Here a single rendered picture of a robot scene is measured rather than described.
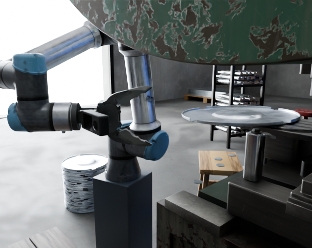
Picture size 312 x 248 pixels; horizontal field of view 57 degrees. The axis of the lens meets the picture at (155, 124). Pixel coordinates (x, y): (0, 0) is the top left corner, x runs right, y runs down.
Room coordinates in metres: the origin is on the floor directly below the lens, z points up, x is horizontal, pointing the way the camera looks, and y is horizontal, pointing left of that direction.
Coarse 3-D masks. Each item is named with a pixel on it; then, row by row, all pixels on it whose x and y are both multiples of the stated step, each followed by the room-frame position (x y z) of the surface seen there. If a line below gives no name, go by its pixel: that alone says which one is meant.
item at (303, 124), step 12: (300, 120) 0.65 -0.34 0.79; (276, 132) 0.58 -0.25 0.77; (288, 132) 0.56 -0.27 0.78; (300, 132) 0.56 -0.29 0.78; (276, 144) 0.60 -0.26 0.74; (288, 144) 0.58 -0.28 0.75; (300, 144) 0.58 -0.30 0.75; (264, 156) 0.62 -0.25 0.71; (276, 156) 0.60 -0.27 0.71; (288, 156) 0.58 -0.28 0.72; (300, 156) 0.58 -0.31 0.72
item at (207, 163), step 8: (200, 152) 1.78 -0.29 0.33; (208, 152) 1.78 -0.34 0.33; (216, 152) 1.77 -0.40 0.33; (224, 152) 1.77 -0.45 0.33; (232, 152) 1.78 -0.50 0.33; (200, 160) 1.62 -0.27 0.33; (208, 160) 1.62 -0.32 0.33; (216, 160) 1.62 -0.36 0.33; (224, 160) 1.62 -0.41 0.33; (232, 160) 1.62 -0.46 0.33; (200, 168) 1.50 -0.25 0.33; (208, 168) 1.50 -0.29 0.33; (216, 168) 1.49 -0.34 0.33; (224, 168) 1.49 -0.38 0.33; (232, 168) 1.50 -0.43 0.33; (240, 168) 1.50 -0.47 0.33; (200, 176) 1.77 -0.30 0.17; (208, 176) 1.51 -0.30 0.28; (200, 184) 1.77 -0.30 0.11; (208, 184) 1.77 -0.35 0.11
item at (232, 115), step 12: (216, 108) 0.85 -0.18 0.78; (228, 108) 0.85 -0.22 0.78; (240, 108) 0.84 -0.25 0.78; (252, 108) 0.83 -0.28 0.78; (264, 108) 0.82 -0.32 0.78; (192, 120) 0.67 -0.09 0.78; (204, 120) 0.66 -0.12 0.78; (216, 120) 0.66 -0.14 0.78; (228, 120) 0.66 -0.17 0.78; (240, 120) 0.65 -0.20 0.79; (252, 120) 0.65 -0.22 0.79; (264, 120) 0.64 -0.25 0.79; (276, 120) 0.64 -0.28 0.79; (288, 120) 0.63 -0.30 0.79
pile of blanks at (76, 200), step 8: (64, 168) 1.63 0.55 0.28; (104, 168) 1.67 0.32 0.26; (64, 176) 1.63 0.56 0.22; (72, 176) 1.60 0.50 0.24; (80, 176) 1.59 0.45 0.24; (88, 176) 1.60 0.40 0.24; (64, 184) 1.65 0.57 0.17; (72, 184) 1.61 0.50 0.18; (80, 184) 1.59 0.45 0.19; (88, 184) 1.60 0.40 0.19; (64, 192) 1.66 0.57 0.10; (72, 192) 1.60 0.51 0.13; (80, 192) 1.59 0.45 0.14; (88, 192) 1.60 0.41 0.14; (64, 200) 1.67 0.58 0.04; (72, 200) 1.60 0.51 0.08; (80, 200) 1.60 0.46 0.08; (88, 200) 1.60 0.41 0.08; (72, 208) 1.60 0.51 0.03; (80, 208) 1.59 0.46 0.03; (88, 208) 1.60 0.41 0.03
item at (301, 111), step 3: (297, 111) 0.91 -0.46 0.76; (300, 111) 0.91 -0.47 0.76; (303, 111) 0.90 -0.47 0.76; (306, 111) 0.90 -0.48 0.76; (309, 111) 0.90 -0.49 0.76; (300, 114) 0.90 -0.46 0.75; (303, 114) 0.90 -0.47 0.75; (306, 114) 0.89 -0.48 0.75; (309, 114) 0.88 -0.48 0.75; (303, 117) 0.92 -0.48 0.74; (306, 117) 0.91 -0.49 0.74
